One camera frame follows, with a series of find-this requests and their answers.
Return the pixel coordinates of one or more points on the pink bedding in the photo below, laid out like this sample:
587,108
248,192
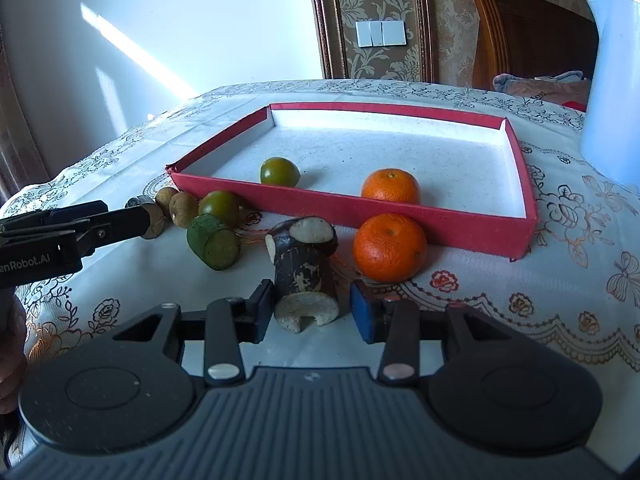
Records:
545,89

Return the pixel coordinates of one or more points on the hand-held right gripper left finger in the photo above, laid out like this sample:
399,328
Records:
260,310

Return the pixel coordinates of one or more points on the red shallow box tray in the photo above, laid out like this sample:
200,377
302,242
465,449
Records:
400,135

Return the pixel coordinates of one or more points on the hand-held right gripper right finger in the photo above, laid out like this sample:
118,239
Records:
364,312

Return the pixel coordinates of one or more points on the brown curtain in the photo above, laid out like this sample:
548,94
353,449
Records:
15,125

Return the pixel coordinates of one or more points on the person's left forearm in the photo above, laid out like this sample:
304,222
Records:
11,355

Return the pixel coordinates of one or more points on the green cucumber piece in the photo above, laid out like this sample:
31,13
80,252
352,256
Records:
215,245

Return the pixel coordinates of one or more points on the green citrus fruit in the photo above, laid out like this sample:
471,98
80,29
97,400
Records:
220,204
279,171

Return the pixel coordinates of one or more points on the wooden wall frame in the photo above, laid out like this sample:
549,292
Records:
320,20

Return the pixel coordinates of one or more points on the dark sugarcane piece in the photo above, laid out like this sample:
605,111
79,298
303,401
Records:
305,290
310,232

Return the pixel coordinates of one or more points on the orange mandarin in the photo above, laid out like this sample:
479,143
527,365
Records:
390,247
391,186

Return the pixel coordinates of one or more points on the wooden headboard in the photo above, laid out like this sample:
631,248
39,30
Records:
530,35

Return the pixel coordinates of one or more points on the brown longan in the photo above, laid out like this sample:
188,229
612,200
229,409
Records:
166,200
155,222
184,208

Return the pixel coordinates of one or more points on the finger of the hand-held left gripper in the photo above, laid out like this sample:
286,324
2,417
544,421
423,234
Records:
117,227
137,202

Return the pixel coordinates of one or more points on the white jug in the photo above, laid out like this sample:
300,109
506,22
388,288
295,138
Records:
612,90

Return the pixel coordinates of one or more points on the white wall switch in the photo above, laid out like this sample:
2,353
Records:
381,33

